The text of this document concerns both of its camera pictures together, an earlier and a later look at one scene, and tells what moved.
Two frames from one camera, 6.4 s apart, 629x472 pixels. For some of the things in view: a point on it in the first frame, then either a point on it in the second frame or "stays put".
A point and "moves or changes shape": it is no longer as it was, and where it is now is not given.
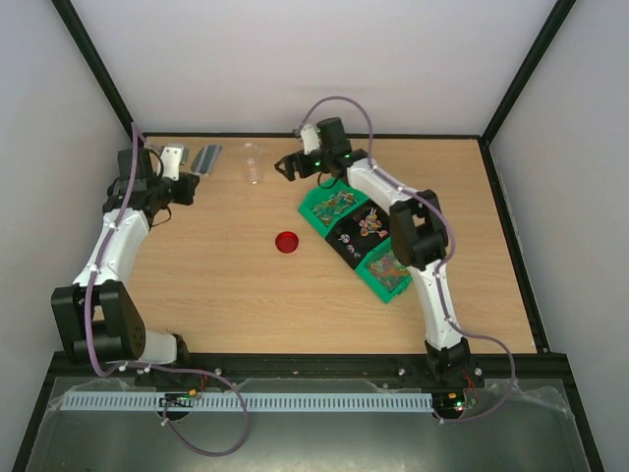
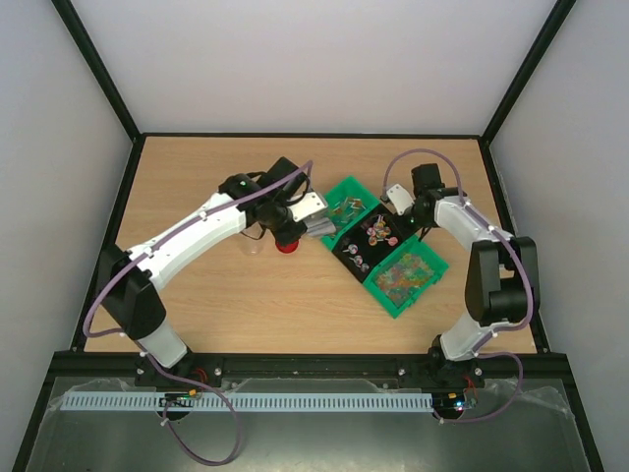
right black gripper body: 300,163 -> 410,216
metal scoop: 205,158 -> 320,223
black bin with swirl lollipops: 362,233 moves or changes shape
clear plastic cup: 252,154 -> 253,239
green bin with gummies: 383,274 moves or changes shape
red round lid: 287,242 stays put
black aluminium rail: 528,370 stays put
